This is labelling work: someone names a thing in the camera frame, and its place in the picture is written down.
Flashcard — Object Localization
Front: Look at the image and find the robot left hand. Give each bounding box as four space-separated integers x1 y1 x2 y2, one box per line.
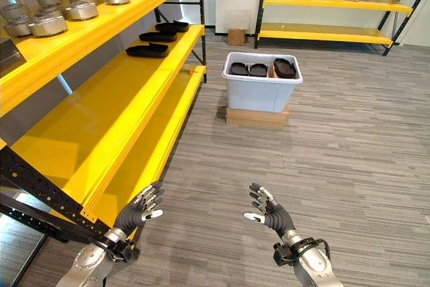
114 181 165 237

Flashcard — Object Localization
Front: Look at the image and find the yellow shelf rack with metal parts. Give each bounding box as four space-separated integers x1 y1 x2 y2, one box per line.
0 0 208 245

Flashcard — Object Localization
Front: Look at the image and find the yellow shelf rack with cardboard packages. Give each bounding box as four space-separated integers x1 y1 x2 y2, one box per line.
253 0 430 57

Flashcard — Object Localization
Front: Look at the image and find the black sole-shaped part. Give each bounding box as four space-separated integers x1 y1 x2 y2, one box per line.
138 31 179 44
272 57 298 79
126 42 170 58
155 20 190 34
230 61 250 77
249 63 268 78

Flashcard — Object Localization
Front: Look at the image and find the small brown cardboard box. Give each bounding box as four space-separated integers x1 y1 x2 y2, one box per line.
227 28 247 46

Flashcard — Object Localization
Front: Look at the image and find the flat brown cardboard box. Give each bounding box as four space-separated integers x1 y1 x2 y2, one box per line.
225 104 290 130

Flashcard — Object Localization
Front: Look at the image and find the pale grey plastic box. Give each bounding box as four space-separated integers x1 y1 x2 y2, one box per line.
221 52 304 114

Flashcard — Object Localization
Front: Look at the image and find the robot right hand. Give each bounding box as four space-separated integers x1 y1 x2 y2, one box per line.
243 183 296 238

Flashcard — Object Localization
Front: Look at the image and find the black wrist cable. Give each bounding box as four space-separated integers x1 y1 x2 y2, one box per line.
304 238 333 258

